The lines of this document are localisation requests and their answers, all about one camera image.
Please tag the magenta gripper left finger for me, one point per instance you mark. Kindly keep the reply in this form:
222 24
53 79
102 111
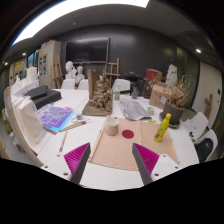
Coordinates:
76 161

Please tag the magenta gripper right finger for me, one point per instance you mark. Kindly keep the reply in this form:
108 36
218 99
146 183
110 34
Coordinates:
146 161

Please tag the wooden paintbrush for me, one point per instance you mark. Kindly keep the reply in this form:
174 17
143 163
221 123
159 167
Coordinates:
62 143

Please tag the yellow plastic bottle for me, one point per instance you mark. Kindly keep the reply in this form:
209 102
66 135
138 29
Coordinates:
162 128

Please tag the beige ceramic cup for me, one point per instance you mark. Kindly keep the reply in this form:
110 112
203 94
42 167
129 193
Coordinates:
111 127

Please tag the colourful purple painting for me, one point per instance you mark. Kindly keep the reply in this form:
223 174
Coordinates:
54 118

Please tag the small white cup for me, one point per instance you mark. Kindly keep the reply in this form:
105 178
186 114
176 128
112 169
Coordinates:
150 110

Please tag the folded newspaper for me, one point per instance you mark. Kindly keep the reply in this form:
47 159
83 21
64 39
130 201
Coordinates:
133 110

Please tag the white chair right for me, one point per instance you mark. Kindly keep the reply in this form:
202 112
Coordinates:
197 128

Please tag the white chair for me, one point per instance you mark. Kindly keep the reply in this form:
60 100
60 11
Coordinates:
121 85
197 128

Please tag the brown sculpture on board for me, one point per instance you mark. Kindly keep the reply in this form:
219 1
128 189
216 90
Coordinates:
100 95

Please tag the clear green-label bottle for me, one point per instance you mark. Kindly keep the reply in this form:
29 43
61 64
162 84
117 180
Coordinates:
117 92

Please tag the cardboard box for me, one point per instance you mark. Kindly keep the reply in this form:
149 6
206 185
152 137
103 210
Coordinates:
159 96

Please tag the potted dried plant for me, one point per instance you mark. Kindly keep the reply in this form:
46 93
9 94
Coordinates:
174 105

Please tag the white canvas boards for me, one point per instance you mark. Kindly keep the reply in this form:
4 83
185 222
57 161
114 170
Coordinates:
24 121

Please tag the black flat box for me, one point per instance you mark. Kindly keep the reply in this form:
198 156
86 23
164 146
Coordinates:
42 96

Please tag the white chair far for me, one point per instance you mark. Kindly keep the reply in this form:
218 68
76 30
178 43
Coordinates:
121 85

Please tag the white plaster bust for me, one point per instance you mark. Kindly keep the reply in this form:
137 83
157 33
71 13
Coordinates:
70 69

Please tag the wooden easel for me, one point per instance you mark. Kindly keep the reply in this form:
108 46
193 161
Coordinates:
111 69

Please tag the wall television screen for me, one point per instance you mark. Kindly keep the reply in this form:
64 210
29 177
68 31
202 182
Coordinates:
90 50

